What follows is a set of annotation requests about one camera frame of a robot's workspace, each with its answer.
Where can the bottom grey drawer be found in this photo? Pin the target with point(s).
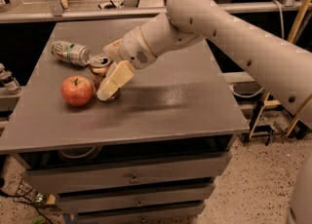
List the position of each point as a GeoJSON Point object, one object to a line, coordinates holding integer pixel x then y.
{"type": "Point", "coordinates": [142, 215]}

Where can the top grey drawer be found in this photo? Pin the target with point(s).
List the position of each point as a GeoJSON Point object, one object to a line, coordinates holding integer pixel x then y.
{"type": "Point", "coordinates": [95, 177]}

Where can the grey drawer cabinet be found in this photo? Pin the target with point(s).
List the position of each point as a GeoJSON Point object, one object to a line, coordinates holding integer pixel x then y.
{"type": "Point", "coordinates": [178, 106]}

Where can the yellow wheeled cart frame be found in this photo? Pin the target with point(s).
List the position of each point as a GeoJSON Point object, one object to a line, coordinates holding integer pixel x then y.
{"type": "Point", "coordinates": [256, 130]}

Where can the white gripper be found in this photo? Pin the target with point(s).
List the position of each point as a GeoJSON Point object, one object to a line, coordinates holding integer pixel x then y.
{"type": "Point", "coordinates": [133, 50]}

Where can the middle grey drawer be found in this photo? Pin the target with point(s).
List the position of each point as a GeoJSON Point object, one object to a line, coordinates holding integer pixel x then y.
{"type": "Point", "coordinates": [137, 198]}

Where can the orange soda can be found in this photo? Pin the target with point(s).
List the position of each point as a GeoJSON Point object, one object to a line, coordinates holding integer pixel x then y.
{"type": "Point", "coordinates": [98, 66]}

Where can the wire basket on floor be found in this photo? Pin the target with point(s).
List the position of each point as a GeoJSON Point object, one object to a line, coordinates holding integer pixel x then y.
{"type": "Point", "coordinates": [28, 195]}

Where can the grey drawer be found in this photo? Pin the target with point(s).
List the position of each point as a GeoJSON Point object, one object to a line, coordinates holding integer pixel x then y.
{"type": "Point", "coordinates": [137, 198]}
{"type": "Point", "coordinates": [95, 177]}
{"type": "Point", "coordinates": [142, 215]}

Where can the bowl inside cabinet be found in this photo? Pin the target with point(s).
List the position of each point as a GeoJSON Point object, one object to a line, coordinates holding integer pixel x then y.
{"type": "Point", "coordinates": [79, 154]}

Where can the small bottle at left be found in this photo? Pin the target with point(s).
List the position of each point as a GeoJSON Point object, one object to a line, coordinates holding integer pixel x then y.
{"type": "Point", "coordinates": [8, 80]}

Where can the red apple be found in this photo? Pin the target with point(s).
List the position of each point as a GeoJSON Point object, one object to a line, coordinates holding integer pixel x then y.
{"type": "Point", "coordinates": [77, 90]}

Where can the white green can lying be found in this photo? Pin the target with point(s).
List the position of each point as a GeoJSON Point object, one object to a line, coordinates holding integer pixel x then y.
{"type": "Point", "coordinates": [72, 53]}

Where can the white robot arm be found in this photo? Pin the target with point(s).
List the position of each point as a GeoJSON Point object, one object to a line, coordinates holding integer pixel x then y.
{"type": "Point", "coordinates": [282, 68]}

